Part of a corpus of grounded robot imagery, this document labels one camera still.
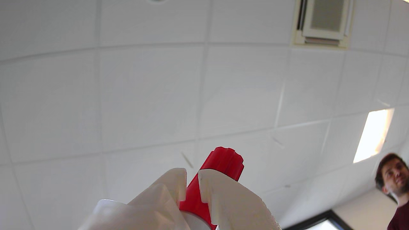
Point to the red whiteboard marker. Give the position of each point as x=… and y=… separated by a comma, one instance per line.
x=222, y=161

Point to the ceiling air conditioner vent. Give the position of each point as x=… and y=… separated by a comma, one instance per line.
x=324, y=19

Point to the black window frame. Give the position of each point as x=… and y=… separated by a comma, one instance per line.
x=329, y=213

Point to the man in maroon shirt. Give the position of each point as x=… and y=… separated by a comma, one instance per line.
x=394, y=175

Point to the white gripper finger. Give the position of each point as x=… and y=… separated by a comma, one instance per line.
x=236, y=207
x=153, y=207

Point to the ceiling light panel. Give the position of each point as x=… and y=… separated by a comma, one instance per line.
x=372, y=134

